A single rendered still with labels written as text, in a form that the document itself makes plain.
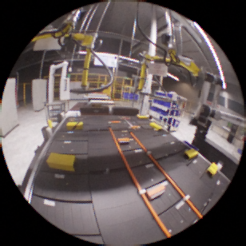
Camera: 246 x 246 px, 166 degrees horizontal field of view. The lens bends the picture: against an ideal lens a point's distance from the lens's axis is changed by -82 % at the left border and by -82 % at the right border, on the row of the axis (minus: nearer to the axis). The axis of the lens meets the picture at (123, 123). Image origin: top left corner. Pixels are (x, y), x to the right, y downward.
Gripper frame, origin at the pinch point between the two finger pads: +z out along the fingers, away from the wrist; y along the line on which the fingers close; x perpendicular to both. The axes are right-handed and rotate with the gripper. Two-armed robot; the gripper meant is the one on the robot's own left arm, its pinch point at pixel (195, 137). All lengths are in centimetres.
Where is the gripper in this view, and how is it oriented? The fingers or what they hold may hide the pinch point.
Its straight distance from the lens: 112.6
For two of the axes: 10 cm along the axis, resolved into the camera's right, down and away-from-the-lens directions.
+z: -1.3, 9.2, 3.7
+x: 3.3, 3.9, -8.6
